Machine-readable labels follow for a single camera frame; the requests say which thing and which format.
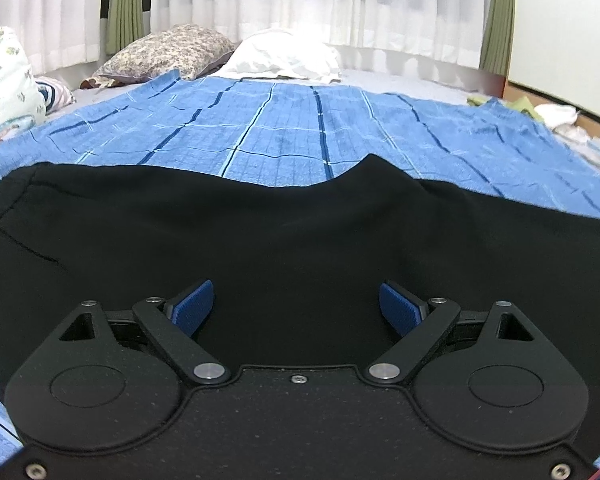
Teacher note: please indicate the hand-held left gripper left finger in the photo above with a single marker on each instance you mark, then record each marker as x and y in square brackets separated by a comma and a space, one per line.
[195, 306]

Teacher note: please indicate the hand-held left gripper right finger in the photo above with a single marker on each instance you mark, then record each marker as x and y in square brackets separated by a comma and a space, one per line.
[399, 306]

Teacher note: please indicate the black pants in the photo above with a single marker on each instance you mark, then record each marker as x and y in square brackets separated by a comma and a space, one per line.
[280, 240]

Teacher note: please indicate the blue checked blanket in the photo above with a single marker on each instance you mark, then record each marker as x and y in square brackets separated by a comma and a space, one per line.
[280, 125]

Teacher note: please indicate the pale bed sheet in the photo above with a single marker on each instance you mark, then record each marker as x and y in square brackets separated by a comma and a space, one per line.
[405, 82]

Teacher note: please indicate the green cloth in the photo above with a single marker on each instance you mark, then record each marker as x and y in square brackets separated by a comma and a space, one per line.
[522, 105]

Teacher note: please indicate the white cloth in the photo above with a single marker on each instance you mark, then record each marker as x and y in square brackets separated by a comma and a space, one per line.
[555, 114]

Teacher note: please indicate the striped cloth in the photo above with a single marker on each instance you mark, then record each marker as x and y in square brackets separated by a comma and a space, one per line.
[55, 92]

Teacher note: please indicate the floral pillow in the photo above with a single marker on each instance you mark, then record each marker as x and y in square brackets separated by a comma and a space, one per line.
[165, 50]

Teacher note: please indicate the white pillow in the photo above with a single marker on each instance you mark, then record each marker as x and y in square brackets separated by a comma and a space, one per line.
[280, 55]

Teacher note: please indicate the white floral cushion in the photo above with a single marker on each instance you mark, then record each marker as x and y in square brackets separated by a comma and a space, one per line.
[5, 85]

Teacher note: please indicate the green curtain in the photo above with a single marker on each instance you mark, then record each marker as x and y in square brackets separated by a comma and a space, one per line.
[127, 5]
[499, 15]

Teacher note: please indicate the white sheer curtain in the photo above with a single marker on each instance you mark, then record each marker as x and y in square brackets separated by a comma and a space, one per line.
[40, 10]
[330, 0]

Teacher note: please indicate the wooden bed frame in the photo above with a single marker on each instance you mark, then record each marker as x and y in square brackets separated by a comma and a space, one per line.
[517, 96]

